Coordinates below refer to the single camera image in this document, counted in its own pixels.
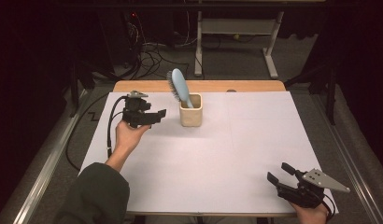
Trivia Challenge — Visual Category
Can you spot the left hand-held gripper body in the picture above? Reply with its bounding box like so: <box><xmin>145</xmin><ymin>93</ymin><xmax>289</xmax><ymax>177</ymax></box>
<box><xmin>121</xmin><ymin>90</ymin><xmax>152</xmax><ymax>129</ymax></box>

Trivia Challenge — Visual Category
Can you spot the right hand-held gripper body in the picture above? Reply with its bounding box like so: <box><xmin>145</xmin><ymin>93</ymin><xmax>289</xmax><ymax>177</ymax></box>
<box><xmin>276</xmin><ymin>167</ymin><xmax>351</xmax><ymax>210</ymax></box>

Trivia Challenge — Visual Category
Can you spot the cream square cup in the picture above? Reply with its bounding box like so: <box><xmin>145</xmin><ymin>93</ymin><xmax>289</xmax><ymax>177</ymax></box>
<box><xmin>178</xmin><ymin>92</ymin><xmax>204</xmax><ymax>128</ymax></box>

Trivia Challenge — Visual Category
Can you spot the light blue hairbrush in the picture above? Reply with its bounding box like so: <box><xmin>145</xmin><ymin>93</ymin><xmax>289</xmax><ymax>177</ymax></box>
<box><xmin>165</xmin><ymin>68</ymin><xmax>195</xmax><ymax>109</ymax></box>

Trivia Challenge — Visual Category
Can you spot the person's right hand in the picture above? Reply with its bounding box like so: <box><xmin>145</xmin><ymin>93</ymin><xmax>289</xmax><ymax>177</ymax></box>
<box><xmin>288</xmin><ymin>200</ymin><xmax>332</xmax><ymax>224</ymax></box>

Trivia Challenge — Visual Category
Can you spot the person's left hand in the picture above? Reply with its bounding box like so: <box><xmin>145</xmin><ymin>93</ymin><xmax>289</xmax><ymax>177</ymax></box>
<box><xmin>112</xmin><ymin>119</ymin><xmax>152</xmax><ymax>157</ymax></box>

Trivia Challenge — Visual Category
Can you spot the wooden table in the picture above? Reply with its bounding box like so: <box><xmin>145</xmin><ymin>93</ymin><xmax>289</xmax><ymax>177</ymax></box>
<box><xmin>78</xmin><ymin>79</ymin><xmax>333</xmax><ymax>218</ymax></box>

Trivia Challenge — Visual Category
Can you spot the black metal stand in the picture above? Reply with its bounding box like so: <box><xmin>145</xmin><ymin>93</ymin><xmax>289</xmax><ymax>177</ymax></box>
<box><xmin>284</xmin><ymin>62</ymin><xmax>339</xmax><ymax>126</ymax></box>
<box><xmin>68</xmin><ymin>59</ymin><xmax>98</xmax><ymax>118</ymax></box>

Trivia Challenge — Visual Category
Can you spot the white table sheet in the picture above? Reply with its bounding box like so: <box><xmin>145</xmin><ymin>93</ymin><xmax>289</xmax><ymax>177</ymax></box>
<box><xmin>78</xmin><ymin>91</ymin><xmax>339</xmax><ymax>216</ymax></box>

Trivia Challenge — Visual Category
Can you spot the black computer tower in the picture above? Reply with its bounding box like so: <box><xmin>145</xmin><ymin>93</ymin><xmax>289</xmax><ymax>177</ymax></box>
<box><xmin>97</xmin><ymin>10</ymin><xmax>141</xmax><ymax>67</ymax></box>

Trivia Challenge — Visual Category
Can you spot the left hand-held gripper cable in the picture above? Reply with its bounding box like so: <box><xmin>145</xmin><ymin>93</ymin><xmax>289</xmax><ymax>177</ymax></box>
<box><xmin>106</xmin><ymin>95</ymin><xmax>129</xmax><ymax>160</ymax></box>

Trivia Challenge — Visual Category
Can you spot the hand-held gripper cable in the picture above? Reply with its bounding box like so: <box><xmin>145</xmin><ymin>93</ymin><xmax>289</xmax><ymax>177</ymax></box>
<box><xmin>106</xmin><ymin>95</ymin><xmax>129</xmax><ymax>160</ymax></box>
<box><xmin>321</xmin><ymin>194</ymin><xmax>337</xmax><ymax>222</ymax></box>

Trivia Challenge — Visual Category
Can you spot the right hand-held gripper cable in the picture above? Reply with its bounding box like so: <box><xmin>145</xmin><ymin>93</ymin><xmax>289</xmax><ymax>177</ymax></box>
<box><xmin>321</xmin><ymin>194</ymin><xmax>337</xmax><ymax>222</ymax></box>

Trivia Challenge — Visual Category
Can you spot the tangle of black cables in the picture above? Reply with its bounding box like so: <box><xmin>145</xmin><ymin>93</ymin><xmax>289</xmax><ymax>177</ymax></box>
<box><xmin>126</xmin><ymin>12</ymin><xmax>192</xmax><ymax>80</ymax></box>

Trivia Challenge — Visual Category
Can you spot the aluminium rail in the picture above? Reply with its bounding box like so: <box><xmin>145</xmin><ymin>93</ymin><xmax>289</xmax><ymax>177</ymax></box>
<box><xmin>310</xmin><ymin>92</ymin><xmax>383</xmax><ymax>224</ymax></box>
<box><xmin>10</xmin><ymin>88</ymin><xmax>89</xmax><ymax>224</ymax></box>

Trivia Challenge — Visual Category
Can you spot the long black cable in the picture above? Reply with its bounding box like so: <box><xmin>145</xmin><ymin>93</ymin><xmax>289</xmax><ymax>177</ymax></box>
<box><xmin>65</xmin><ymin>92</ymin><xmax>110</xmax><ymax>172</ymax></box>

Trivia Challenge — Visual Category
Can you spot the white metal desk frame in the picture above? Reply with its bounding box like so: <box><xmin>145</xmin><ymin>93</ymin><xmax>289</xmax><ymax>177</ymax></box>
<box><xmin>193</xmin><ymin>10</ymin><xmax>285</xmax><ymax>79</ymax></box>

